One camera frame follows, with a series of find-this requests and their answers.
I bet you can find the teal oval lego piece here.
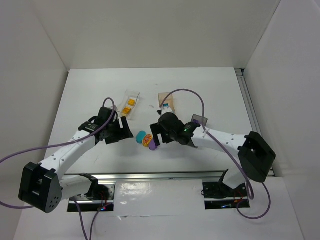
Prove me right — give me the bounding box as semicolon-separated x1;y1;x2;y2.
135;130;147;144

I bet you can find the purple oval lego piece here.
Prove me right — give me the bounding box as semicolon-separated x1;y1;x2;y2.
148;139;158;151

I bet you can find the small yellow lego brick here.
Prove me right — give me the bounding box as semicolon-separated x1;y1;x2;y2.
127;99;136;106

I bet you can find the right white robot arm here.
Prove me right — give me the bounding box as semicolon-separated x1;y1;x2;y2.
150;112;276;189

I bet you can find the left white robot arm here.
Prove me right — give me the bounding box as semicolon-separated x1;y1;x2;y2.
18;107;133;213

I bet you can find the yellow oval printed lego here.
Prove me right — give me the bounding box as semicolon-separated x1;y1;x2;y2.
142;134;153;147

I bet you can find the clear plastic container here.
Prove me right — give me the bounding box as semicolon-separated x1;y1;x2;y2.
117;89;140;120

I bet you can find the orange translucent container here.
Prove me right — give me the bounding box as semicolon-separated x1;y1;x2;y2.
158;92;175;114

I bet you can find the dark grey translucent container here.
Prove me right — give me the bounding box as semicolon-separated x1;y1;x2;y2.
191;114;208;126

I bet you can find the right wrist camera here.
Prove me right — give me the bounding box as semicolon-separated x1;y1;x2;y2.
156;105;174;116

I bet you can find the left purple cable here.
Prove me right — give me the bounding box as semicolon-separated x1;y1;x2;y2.
0;97;116;240

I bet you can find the purple cable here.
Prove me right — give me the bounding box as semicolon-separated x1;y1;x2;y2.
0;97;116;240
161;89;271;220

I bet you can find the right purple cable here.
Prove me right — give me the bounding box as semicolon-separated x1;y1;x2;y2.
161;89;271;220

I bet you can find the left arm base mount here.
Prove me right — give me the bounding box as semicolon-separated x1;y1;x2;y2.
74;182;116;213

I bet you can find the aluminium front rail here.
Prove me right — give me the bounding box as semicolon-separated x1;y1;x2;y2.
59;170;273;181

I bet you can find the aluminium rail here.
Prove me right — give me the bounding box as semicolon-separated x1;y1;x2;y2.
235;68;276;182
59;170;273;181

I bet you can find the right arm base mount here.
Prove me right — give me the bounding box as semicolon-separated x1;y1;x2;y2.
200;169;250;210

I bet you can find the aluminium right rail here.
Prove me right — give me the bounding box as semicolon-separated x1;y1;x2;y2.
235;68;276;182

